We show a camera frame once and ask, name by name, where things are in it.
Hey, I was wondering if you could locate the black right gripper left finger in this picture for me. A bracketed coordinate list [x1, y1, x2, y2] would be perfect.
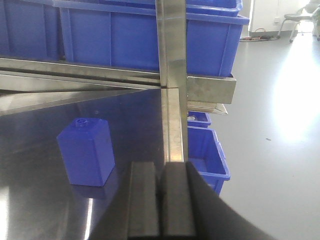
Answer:
[128, 162, 160, 238]

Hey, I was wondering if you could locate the blue bin on shelf left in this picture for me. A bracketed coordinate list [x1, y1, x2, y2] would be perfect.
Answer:
[0, 0, 64, 61]

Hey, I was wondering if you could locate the blue bin on shelf right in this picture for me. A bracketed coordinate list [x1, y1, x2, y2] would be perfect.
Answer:
[54, 0, 249, 77]

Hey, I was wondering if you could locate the blue floor bin far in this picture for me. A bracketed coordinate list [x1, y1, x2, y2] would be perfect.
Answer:
[187, 111, 212, 128]

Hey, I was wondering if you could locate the blue bin on shelf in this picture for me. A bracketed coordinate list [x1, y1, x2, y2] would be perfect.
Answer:
[54, 0, 249, 77]
[0, 0, 64, 61]

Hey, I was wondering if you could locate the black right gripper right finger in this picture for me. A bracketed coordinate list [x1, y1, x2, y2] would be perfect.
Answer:
[160, 162, 197, 237]

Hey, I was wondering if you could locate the grey white stool chair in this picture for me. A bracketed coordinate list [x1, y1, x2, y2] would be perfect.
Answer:
[276, 3, 320, 43]

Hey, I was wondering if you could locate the blue floor bin near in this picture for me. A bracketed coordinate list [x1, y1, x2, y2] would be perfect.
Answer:
[187, 126, 231, 195]

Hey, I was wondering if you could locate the orange cable on floor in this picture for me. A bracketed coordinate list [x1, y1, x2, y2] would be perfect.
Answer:
[239, 27, 281, 42]

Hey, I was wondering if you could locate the stainless steel workbench shelf frame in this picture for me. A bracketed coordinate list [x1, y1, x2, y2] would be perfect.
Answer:
[0, 0, 236, 163]

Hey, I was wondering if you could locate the blue floor bin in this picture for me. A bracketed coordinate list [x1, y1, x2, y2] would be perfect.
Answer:
[187, 126, 231, 195]
[187, 111, 212, 128]

